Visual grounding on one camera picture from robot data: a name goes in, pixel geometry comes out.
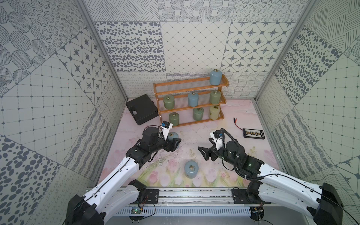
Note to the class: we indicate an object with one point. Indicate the black plastic case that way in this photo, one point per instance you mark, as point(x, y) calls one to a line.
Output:
point(142, 109)

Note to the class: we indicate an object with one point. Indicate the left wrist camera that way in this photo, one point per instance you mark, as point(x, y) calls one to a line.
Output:
point(166, 126)

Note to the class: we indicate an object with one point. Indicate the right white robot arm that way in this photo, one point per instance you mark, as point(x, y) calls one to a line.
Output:
point(321, 203)

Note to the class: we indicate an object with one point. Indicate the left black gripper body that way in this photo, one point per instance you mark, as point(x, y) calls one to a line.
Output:
point(168, 143)

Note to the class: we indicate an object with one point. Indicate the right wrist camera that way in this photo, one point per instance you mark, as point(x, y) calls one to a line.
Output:
point(218, 137)

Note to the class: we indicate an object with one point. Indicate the green canister middle left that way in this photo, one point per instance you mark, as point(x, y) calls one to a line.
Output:
point(169, 102)

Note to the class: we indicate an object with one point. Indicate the green canister middle right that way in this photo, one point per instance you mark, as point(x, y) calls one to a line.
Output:
point(215, 97)

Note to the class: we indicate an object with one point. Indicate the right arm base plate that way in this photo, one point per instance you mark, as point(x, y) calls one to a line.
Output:
point(241, 196)

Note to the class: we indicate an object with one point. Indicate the blue canister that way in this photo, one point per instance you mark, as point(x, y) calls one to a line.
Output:
point(173, 137)
point(215, 77)
point(193, 99)
point(191, 169)

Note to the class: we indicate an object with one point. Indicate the green canister bottom left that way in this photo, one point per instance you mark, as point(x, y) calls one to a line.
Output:
point(174, 118)

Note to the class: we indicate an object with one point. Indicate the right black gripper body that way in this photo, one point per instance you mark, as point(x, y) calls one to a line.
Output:
point(222, 154)

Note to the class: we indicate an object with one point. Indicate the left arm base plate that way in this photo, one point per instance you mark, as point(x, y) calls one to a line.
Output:
point(148, 196)

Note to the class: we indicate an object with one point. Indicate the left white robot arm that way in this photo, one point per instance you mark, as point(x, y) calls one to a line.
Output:
point(133, 161)

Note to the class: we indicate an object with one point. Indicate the green canister bottom centre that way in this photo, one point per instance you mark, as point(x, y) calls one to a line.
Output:
point(198, 114)

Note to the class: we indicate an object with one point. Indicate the wooden three-tier shelf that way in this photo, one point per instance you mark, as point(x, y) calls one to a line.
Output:
point(180, 90)

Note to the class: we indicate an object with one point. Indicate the black terminal board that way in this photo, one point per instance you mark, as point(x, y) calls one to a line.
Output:
point(253, 133)

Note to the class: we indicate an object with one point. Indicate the pale yellow canister bottom right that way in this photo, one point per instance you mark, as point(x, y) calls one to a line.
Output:
point(214, 112)

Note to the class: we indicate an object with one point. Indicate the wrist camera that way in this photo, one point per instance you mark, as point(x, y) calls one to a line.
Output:
point(218, 137)
point(166, 126)

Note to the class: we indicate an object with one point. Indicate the aluminium mounting rail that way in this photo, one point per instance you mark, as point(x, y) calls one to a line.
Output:
point(194, 197)

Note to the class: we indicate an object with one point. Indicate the green canister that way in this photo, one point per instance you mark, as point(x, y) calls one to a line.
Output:
point(174, 118)
point(215, 97)
point(198, 114)
point(169, 102)

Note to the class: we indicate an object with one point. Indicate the floral pink table mat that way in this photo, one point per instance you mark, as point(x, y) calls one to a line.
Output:
point(167, 168)

